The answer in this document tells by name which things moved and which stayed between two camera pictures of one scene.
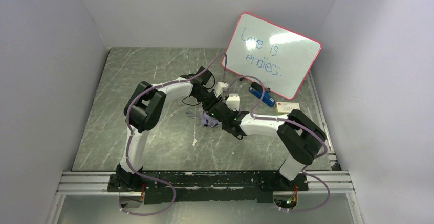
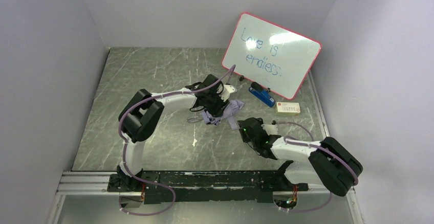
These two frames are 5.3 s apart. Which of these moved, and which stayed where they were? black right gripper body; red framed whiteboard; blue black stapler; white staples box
Moved: black right gripper body
Stayed: red framed whiteboard; blue black stapler; white staples box
